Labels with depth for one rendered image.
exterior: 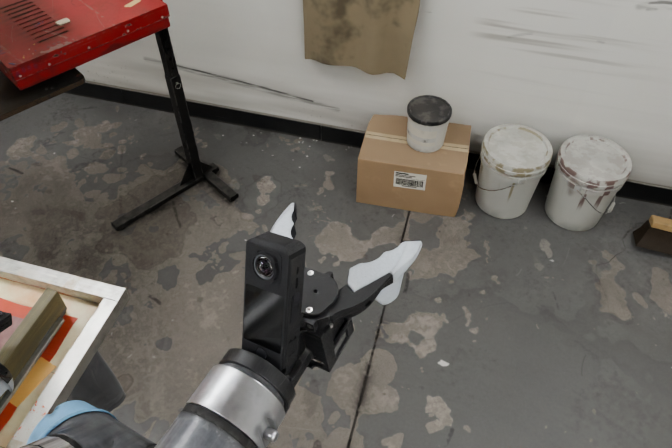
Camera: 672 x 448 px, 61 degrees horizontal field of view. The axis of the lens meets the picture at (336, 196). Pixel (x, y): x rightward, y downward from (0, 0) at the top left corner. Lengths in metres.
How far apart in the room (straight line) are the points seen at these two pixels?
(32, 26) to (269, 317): 1.88
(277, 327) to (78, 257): 2.47
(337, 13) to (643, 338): 1.89
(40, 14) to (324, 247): 1.48
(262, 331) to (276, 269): 0.06
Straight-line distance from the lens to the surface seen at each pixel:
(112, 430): 0.62
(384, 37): 2.68
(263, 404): 0.49
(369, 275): 0.54
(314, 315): 0.52
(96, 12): 2.26
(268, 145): 3.22
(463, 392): 2.39
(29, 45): 2.17
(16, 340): 1.40
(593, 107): 2.89
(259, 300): 0.49
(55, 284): 1.54
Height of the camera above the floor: 2.13
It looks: 47 degrees down
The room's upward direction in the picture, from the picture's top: straight up
